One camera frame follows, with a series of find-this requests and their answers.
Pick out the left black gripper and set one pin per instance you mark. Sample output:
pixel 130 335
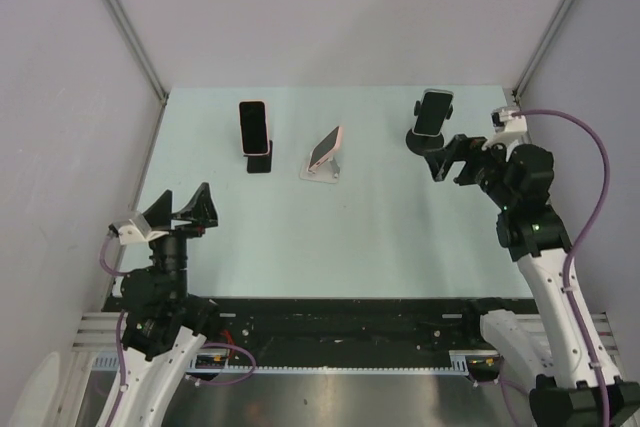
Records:
pixel 201 211

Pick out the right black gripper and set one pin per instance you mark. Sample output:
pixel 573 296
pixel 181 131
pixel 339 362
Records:
pixel 460 149

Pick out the black phone stand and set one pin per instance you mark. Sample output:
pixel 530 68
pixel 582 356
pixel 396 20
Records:
pixel 260 164

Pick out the pink phone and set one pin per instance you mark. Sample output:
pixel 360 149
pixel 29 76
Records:
pixel 325 149
pixel 254 130

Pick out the white silver phone stand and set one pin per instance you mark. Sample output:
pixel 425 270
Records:
pixel 328 172

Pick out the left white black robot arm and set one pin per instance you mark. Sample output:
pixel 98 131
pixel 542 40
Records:
pixel 161 325

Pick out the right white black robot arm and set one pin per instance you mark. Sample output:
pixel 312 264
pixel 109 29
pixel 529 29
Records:
pixel 571 380

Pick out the black round-base phone mount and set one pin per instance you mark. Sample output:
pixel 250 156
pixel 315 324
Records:
pixel 419 145

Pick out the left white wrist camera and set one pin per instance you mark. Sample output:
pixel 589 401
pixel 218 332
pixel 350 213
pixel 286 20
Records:
pixel 135 230

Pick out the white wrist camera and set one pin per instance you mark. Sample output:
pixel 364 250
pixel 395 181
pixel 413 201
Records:
pixel 135 230
pixel 509 126

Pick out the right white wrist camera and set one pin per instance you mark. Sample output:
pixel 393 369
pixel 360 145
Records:
pixel 509 126

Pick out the white phone in car mount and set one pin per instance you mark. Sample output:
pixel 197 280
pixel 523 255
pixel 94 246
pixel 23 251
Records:
pixel 432 111

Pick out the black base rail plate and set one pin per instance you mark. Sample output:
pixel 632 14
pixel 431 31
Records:
pixel 358 333

